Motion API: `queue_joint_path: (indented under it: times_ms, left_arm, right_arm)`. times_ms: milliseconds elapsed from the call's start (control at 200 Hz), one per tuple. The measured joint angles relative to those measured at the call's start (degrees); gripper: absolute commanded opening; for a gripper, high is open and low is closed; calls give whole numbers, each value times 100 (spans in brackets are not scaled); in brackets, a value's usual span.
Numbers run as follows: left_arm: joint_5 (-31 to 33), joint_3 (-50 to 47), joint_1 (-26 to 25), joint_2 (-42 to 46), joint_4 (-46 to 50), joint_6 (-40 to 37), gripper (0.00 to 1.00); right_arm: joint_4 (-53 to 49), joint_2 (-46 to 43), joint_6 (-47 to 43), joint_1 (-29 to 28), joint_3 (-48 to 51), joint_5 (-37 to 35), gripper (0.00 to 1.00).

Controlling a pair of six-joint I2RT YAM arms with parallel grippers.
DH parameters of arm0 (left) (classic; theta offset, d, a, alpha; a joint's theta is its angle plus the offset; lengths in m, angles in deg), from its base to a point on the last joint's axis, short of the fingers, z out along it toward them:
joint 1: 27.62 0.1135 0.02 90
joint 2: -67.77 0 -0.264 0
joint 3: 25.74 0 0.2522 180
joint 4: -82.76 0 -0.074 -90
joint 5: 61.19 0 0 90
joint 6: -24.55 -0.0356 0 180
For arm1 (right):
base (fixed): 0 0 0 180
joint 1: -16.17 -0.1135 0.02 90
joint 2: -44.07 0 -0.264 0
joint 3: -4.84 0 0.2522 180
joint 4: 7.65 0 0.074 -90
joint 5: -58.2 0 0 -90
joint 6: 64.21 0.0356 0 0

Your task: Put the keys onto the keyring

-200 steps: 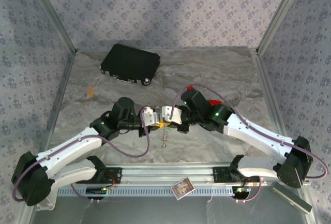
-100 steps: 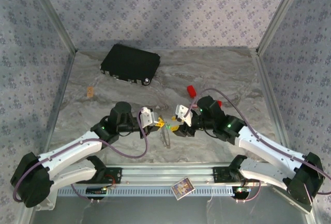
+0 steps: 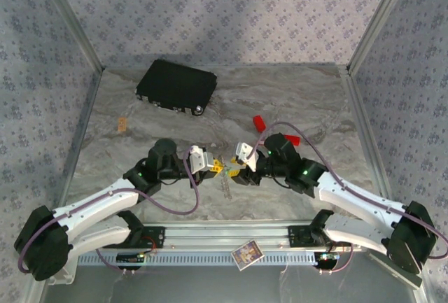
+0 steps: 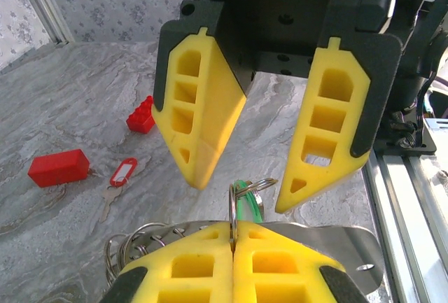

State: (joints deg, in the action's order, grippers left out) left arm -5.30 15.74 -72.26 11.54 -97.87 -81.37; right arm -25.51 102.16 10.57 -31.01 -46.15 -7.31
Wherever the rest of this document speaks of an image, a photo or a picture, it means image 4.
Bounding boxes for right arm base wires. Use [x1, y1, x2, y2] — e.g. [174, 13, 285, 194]
[414, 68, 448, 124]

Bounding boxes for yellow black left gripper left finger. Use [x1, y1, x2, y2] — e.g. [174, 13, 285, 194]
[99, 221, 235, 303]

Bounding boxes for green plastic key tag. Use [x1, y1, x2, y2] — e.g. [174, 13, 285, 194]
[234, 178, 264, 224]

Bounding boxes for red rectangular block keychain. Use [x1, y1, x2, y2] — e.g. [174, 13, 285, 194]
[27, 148, 90, 188]

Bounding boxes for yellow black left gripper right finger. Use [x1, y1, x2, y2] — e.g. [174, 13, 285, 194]
[232, 220, 367, 303]

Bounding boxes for red plastic key tag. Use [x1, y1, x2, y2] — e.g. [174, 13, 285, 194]
[109, 157, 138, 188]

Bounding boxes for aluminium frame post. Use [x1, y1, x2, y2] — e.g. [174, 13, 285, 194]
[10, 0, 76, 48]

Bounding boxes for red toy brick keychain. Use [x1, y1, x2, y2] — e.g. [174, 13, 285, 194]
[125, 95, 155, 134]

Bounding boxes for silver split keyring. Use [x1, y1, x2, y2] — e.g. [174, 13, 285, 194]
[227, 181, 242, 244]

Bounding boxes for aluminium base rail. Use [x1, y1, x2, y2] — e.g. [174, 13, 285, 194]
[362, 148, 448, 303]

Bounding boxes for silver metal ring holder plate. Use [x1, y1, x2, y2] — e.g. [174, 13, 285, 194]
[150, 220, 386, 295]

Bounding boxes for silver key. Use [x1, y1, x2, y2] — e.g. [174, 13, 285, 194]
[99, 184, 123, 223]

